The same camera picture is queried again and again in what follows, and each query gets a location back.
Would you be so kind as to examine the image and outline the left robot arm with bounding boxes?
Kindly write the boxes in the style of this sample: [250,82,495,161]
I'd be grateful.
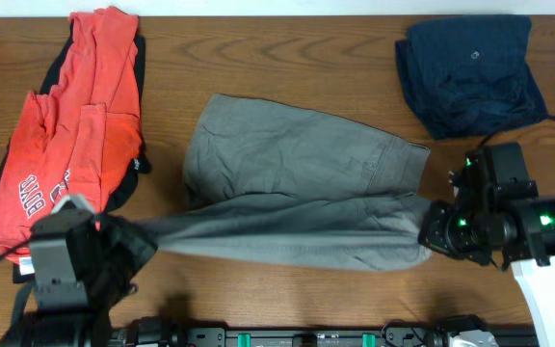
[0,202,184,347]

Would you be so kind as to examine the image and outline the red printed t-shirt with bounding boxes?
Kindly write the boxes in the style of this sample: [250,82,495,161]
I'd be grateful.
[0,5,144,265]

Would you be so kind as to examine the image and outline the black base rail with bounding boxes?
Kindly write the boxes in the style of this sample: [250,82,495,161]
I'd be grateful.
[108,327,539,347]

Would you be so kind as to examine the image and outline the black garment under pile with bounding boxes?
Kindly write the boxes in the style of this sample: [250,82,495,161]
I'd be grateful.
[0,21,152,284]

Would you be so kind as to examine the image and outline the folded navy blue garment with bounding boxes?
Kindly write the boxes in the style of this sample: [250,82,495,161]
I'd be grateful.
[395,14,547,140]

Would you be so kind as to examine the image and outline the grey shorts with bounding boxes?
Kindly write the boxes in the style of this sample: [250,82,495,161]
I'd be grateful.
[141,94,431,271]

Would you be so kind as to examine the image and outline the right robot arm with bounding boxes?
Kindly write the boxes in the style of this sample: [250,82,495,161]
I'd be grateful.
[418,143,555,346]

